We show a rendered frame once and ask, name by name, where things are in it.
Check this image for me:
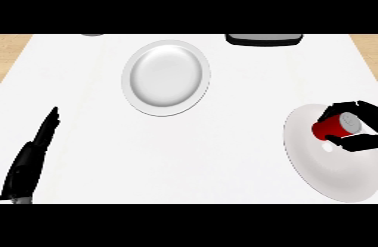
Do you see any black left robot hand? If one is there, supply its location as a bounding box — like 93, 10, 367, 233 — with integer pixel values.
0, 106, 62, 201

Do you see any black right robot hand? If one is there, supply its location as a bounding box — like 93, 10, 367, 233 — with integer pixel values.
316, 100, 378, 154

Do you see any red can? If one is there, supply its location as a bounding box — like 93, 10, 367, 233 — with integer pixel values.
311, 111, 363, 142

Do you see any white round plate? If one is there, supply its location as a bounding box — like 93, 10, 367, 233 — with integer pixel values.
282, 103, 378, 203

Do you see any white oval plate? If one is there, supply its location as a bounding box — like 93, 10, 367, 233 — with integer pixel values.
119, 39, 212, 118

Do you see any black and grey appliance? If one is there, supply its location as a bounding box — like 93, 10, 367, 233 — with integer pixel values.
224, 33, 304, 47

